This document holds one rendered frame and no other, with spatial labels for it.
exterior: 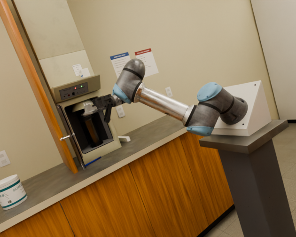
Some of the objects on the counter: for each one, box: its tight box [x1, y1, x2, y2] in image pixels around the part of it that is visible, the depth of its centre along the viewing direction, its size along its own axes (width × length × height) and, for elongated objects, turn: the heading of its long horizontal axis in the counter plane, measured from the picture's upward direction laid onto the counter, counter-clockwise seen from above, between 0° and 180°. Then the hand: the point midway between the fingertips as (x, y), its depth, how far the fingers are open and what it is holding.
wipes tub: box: [0, 174, 28, 210], centre depth 122 cm, size 13×13×15 cm
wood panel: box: [0, 0, 78, 174], centre depth 151 cm, size 49×3×140 cm, turn 94°
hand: (84, 115), depth 127 cm, fingers open, 6 cm apart
